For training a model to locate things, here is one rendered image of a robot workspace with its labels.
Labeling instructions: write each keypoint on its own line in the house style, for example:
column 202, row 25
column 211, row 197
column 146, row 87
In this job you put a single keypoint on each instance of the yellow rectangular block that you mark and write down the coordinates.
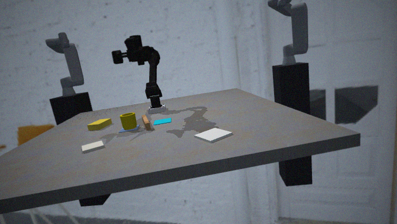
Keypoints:
column 98, row 125

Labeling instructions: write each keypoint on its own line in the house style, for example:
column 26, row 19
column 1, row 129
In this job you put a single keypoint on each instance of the white flat bar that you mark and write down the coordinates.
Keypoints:
column 91, row 147

